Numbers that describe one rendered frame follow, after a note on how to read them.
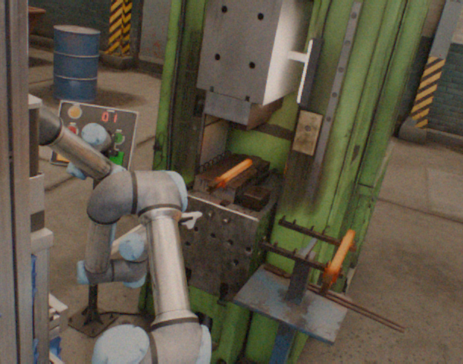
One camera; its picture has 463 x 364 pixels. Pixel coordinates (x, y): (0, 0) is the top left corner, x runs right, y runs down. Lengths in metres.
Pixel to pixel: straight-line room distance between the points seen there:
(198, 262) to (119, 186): 1.01
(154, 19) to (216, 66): 6.90
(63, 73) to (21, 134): 5.67
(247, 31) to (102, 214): 0.94
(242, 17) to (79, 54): 4.70
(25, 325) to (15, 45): 0.55
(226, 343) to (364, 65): 1.39
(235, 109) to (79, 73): 4.70
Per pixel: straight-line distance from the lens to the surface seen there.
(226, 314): 2.24
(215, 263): 2.12
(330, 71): 1.91
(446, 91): 7.81
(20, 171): 0.88
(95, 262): 1.47
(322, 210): 2.06
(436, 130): 7.91
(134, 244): 1.49
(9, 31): 0.82
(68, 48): 6.43
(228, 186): 2.01
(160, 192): 1.23
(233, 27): 1.88
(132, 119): 2.12
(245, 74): 1.87
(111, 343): 1.10
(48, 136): 1.34
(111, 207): 1.24
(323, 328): 1.80
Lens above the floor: 1.80
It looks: 23 degrees down
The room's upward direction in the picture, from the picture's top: 10 degrees clockwise
